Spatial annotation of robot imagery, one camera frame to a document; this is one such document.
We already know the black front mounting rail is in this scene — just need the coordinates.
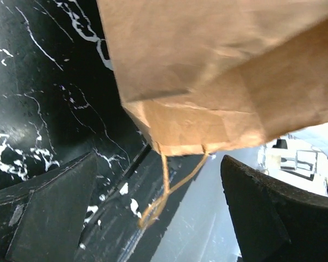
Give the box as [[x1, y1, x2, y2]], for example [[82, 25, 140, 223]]
[[74, 147, 190, 261]]

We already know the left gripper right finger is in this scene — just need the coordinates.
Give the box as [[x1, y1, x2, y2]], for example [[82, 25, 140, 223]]
[[220, 155, 328, 261]]

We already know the brown paper bag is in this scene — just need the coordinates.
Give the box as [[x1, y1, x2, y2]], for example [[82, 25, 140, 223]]
[[97, 1, 328, 228]]

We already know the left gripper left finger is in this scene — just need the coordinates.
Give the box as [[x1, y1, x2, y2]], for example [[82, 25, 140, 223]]
[[0, 152, 97, 261]]

